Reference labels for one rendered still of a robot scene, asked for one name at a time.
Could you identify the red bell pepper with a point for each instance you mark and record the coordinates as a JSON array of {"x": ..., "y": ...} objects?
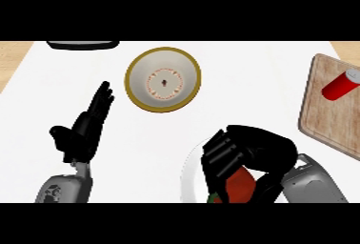
[{"x": 240, "y": 187}]

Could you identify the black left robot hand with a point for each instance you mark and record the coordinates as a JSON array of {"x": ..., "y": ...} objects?
[{"x": 83, "y": 130}]

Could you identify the wooden cutting board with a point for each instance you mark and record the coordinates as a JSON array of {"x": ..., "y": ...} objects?
[{"x": 333, "y": 108}]

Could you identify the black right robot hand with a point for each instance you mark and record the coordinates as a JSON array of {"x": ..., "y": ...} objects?
[{"x": 256, "y": 149}]

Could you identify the red can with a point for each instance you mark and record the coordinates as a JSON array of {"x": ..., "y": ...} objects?
[{"x": 342, "y": 85}]

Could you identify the white bowl with gold rim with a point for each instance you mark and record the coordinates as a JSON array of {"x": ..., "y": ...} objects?
[{"x": 163, "y": 79}]

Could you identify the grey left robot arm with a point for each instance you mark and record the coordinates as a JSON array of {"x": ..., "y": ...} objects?
[{"x": 66, "y": 187}]

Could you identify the white plate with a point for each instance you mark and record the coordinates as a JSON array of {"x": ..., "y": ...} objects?
[{"x": 193, "y": 178}]

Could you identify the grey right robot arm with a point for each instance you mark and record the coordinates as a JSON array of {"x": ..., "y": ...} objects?
[{"x": 312, "y": 182}]

